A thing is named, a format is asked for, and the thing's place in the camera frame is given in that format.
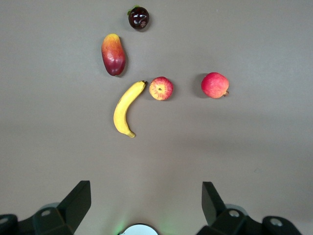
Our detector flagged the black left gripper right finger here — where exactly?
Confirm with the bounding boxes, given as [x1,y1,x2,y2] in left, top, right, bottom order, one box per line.
[195,181,302,235]

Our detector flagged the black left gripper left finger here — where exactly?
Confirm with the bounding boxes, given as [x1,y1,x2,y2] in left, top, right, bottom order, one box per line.
[0,180,92,235]

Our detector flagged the yellow banana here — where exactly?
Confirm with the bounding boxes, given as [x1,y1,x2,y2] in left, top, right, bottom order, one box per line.
[113,80,148,139]

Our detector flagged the red yellow apple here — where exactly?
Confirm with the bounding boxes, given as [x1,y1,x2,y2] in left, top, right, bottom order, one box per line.
[149,76,174,101]
[201,71,230,99]

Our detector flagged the red yellow mango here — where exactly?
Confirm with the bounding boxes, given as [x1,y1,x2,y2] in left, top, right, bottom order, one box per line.
[101,33,127,77]

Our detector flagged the dark purple mangosteen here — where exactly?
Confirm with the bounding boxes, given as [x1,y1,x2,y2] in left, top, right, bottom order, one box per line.
[127,5,150,32]

